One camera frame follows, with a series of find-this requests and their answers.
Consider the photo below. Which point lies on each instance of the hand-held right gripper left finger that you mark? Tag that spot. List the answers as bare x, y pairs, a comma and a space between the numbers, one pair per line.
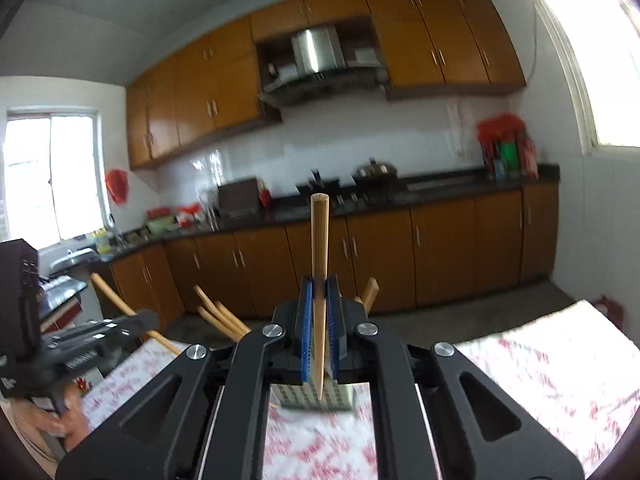
306, 330

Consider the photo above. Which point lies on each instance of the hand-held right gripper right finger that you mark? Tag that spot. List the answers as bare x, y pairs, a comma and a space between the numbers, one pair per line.
333, 330

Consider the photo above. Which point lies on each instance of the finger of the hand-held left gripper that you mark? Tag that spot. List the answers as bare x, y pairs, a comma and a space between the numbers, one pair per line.
137, 324

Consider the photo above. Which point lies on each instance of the bamboo chopstick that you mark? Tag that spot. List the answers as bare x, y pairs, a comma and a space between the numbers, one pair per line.
215, 322
234, 319
370, 292
220, 310
319, 240
112, 295

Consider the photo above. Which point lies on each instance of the green perforated utensil holder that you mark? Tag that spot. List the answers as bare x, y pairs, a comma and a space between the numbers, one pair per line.
295, 397

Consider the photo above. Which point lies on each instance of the person's left hand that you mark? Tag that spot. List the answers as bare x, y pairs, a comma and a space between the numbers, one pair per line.
75, 422

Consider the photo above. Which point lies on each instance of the metal basin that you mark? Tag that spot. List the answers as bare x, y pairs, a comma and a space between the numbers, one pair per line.
72, 259

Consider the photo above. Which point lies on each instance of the sink faucet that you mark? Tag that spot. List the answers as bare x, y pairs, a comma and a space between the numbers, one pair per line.
116, 230

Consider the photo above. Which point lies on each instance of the green bowl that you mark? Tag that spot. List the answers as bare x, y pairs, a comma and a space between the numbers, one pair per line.
161, 226

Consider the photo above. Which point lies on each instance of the black gas stove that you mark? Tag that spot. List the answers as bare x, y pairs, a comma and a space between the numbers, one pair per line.
350, 196

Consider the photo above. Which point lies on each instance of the brown lower kitchen cabinets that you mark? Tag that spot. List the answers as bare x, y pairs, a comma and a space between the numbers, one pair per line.
445, 250

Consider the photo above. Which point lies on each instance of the small sliding window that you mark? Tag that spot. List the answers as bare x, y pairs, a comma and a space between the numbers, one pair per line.
50, 175

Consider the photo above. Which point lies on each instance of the red hanging decoration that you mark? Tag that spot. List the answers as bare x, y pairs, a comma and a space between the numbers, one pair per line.
117, 186

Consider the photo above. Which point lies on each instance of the black wok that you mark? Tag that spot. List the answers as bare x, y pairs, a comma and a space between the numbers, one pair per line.
317, 185

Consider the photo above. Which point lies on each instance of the dark brown box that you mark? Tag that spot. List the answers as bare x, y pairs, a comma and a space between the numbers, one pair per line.
239, 197

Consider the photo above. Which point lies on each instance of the wok with lid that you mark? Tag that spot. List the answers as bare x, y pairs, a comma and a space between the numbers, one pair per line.
375, 171

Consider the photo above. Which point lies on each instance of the black kitchen countertop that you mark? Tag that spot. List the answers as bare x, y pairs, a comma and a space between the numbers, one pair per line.
450, 182

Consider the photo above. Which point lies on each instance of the floral white tablecloth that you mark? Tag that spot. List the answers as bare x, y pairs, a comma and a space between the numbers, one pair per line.
525, 385

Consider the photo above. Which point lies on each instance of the red bag with bottles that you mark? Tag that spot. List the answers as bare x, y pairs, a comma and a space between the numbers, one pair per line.
505, 145

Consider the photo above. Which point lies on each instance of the steel range hood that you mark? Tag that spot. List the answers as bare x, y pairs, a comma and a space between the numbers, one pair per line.
315, 52

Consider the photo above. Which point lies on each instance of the large bright window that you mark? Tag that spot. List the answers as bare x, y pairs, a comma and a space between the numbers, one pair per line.
595, 50

